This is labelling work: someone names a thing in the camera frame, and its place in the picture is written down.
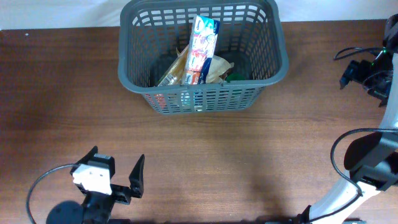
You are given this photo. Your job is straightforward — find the spaghetti packet red ends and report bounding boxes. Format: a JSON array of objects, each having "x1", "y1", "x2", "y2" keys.
[{"x1": 152, "y1": 45, "x2": 190, "y2": 108}]

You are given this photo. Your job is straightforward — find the grey plastic basket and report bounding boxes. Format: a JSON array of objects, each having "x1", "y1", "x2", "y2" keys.
[{"x1": 118, "y1": 0, "x2": 289, "y2": 114}]

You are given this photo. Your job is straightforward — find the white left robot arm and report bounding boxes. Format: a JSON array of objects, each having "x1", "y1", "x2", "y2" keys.
[{"x1": 46, "y1": 146, "x2": 145, "y2": 224}]

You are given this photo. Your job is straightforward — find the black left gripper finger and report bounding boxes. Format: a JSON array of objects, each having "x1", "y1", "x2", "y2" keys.
[
  {"x1": 70, "y1": 146, "x2": 98, "y2": 174},
  {"x1": 129, "y1": 154, "x2": 145, "y2": 198}
]

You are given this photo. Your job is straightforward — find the green lid jar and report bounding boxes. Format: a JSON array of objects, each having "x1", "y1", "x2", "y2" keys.
[{"x1": 225, "y1": 73, "x2": 246, "y2": 83}]

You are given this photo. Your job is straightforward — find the beige grain bag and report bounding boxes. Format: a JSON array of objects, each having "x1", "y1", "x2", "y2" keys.
[{"x1": 176, "y1": 46, "x2": 234, "y2": 84}]

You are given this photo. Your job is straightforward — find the Kleenex tissue multipack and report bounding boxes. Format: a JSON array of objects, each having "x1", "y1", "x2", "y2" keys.
[{"x1": 182, "y1": 16, "x2": 220, "y2": 85}]

